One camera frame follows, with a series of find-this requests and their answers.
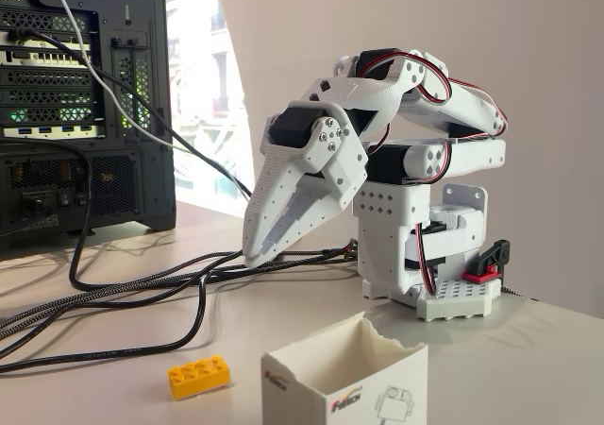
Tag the bright window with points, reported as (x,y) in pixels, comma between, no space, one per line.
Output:
(203,66)

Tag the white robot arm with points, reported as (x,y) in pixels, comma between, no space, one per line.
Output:
(467,108)

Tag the white cardboard box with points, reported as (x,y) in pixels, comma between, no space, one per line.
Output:
(373,396)

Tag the yellow toy brick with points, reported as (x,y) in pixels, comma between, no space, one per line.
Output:
(198,377)

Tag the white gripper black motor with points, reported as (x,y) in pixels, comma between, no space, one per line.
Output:
(283,158)

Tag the black red table clamp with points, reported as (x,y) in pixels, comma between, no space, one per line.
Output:
(491,260)

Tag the black computer tower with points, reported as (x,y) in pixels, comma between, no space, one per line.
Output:
(56,90)

